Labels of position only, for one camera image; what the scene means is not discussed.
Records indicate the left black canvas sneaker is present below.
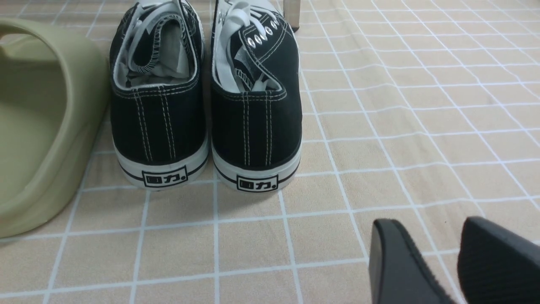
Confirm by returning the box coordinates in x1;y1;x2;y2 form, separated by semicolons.
109;0;210;191

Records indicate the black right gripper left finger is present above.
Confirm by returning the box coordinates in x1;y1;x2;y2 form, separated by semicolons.
369;219;454;304

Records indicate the right black canvas sneaker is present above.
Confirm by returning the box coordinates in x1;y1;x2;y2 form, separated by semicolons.
211;0;302;193

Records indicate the black canvas sneaker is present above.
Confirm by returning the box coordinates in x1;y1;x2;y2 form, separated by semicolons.
109;0;210;191
211;0;302;193

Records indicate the metal shoe rack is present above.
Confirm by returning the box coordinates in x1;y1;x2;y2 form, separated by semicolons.
282;0;302;33

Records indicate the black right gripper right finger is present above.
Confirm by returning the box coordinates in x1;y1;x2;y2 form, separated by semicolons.
457;216;540;304

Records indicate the right green foam slide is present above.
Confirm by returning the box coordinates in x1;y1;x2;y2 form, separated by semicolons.
0;18;111;238

